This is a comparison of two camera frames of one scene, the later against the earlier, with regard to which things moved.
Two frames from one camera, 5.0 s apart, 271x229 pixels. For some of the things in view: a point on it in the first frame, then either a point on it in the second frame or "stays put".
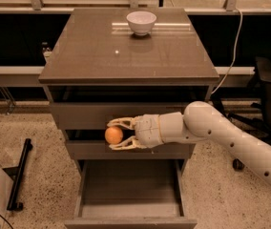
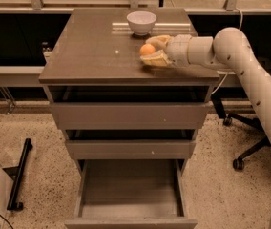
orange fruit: [114, 135] -> [147, 49]
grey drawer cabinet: [113, 63] stays put
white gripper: [147, 130] -> [177, 51]
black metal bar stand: [15, 174] stays put
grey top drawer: [76, 108] stays put
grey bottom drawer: [131, 194] stays put
